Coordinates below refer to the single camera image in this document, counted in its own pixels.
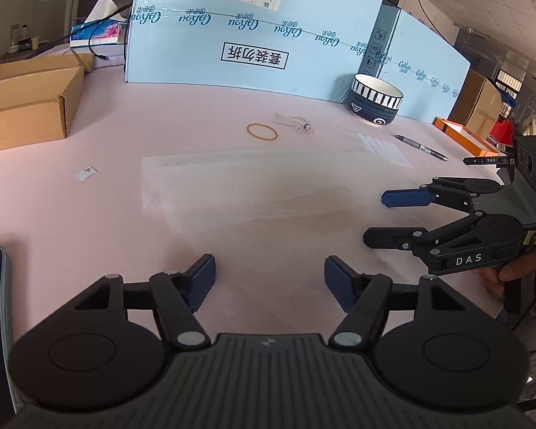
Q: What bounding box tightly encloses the pink tablecloth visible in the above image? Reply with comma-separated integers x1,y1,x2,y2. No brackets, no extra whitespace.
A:
0,47,525,412

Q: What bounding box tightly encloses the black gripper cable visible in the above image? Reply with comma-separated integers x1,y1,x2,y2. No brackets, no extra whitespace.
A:
510,272,536,332

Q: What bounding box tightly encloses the brown cardboard box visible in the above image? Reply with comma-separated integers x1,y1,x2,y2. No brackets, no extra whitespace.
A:
0,54,94,155

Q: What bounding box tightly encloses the low grey cabinet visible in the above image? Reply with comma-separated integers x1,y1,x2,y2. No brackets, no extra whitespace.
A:
0,42,54,65

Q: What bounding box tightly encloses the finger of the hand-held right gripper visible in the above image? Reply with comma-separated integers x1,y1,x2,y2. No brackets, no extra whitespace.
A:
381,182,483,215
363,212,488,256

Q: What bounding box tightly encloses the striped dark blue bowl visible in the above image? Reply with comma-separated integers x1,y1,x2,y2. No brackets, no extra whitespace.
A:
346,74,405,128

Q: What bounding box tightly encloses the storage shelf with bins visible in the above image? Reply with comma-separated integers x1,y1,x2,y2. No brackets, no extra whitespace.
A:
495,68,525,110

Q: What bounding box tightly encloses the closed brown cardboard carton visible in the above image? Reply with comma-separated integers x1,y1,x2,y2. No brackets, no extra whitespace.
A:
449,71,503,139

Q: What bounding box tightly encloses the floral tissue box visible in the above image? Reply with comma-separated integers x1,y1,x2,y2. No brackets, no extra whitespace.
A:
69,0,128,50

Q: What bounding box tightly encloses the blue carton with shipping label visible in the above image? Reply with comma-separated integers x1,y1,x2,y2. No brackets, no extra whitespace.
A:
124,0,400,101

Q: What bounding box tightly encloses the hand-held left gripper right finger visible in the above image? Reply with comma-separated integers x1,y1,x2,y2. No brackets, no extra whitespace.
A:
324,256,476,350

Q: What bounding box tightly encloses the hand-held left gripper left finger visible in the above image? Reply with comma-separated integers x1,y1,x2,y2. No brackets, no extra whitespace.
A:
60,254,217,351

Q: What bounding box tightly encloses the black pen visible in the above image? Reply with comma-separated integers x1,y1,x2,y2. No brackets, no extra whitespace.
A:
394,134,448,162

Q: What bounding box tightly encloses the tan rubber band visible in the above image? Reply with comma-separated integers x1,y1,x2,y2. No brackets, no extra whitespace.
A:
247,124,279,140

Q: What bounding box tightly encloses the electric kettle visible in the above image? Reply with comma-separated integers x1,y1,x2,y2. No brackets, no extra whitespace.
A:
13,23,33,52

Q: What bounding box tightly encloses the red box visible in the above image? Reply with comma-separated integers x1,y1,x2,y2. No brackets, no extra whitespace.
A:
490,118,515,141

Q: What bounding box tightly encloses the person's right hand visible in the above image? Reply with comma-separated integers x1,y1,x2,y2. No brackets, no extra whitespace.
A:
478,243,536,300

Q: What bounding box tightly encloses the white string tie with bead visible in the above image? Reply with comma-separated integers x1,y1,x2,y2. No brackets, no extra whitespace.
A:
274,114,316,134

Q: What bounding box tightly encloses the black charging cable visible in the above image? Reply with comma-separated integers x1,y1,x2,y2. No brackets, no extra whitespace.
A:
40,2,132,61

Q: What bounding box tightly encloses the flat orange box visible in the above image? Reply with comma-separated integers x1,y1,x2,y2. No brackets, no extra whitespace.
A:
432,117,503,155

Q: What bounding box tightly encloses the large light blue carton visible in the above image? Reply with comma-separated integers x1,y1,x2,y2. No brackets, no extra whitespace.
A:
393,9,472,123

